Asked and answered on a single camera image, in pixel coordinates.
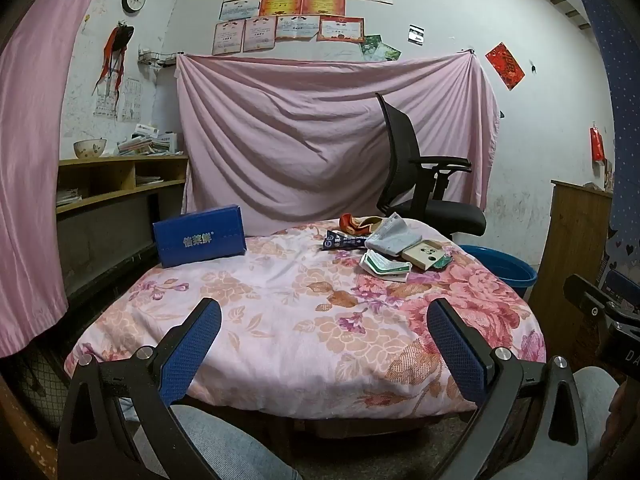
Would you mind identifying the group of wall certificates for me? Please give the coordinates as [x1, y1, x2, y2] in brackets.
[211, 0, 394, 57]

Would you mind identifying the red paper envelope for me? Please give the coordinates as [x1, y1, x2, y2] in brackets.
[485, 42, 526, 91]

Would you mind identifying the wooden shelf unit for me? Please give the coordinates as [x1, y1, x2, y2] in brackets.
[55, 154, 190, 301]

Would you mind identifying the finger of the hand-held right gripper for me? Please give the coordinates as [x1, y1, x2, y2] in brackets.
[602, 269, 640, 311]
[563, 273, 623, 328]

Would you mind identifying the dark mesh panel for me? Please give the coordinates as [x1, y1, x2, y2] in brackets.
[10, 350, 71, 431]

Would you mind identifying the black office chair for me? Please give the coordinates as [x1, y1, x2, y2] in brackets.
[374, 92, 488, 238]

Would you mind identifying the floral ceramic bowl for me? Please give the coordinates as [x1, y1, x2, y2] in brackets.
[73, 139, 107, 159]

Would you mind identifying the pile of books and papers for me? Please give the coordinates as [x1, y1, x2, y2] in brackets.
[116, 122, 185, 157]

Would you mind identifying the wooden cabinet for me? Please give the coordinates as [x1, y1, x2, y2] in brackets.
[527, 180, 615, 361]

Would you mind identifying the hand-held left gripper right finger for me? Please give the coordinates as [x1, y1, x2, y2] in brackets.
[426, 297, 591, 480]

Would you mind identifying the blue cardboard box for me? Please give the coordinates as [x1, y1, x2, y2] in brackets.
[152, 204, 247, 269]

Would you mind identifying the dark blue tube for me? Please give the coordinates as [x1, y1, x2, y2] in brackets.
[321, 230, 373, 252]

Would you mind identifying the pink curtain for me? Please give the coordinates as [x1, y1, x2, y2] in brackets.
[0, 0, 116, 358]

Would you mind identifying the blue dotted cloth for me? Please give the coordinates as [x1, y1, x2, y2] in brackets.
[570, 0, 640, 291]

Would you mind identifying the floral blanket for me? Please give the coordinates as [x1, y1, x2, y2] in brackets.
[64, 217, 547, 420]

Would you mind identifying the red tassel decoration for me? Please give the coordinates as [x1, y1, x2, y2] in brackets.
[92, 20, 136, 111]

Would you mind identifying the red and beige cardboard packet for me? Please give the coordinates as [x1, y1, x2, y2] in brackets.
[339, 213, 382, 236]

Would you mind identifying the blue plastic basin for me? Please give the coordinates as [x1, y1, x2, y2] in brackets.
[457, 244, 538, 300]

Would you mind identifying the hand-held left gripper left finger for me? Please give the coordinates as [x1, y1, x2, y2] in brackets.
[57, 297, 223, 480]

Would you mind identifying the person's right hand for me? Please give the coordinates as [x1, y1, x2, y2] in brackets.
[604, 382, 640, 456]

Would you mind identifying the person's leg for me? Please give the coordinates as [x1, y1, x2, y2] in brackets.
[570, 366, 621, 441]
[125, 402, 301, 480]

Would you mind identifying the pink hanging sheet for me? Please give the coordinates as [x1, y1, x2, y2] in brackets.
[176, 50, 502, 236]

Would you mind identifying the person's right leg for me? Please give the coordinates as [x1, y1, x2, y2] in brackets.
[570, 366, 621, 441]

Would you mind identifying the green and white packet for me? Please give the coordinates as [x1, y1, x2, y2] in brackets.
[360, 251, 412, 279]

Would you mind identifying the grey cloth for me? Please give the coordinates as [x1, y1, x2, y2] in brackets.
[365, 213, 426, 256]

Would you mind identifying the paper wall calendar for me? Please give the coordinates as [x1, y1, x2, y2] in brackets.
[95, 78, 141, 122]

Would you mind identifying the red hanging ornament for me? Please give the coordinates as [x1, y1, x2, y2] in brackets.
[590, 122, 605, 163]

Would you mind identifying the person's left leg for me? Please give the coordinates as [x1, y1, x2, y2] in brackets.
[125, 402, 301, 480]

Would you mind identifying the wire wall rack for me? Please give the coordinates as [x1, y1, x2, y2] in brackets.
[137, 49, 183, 70]

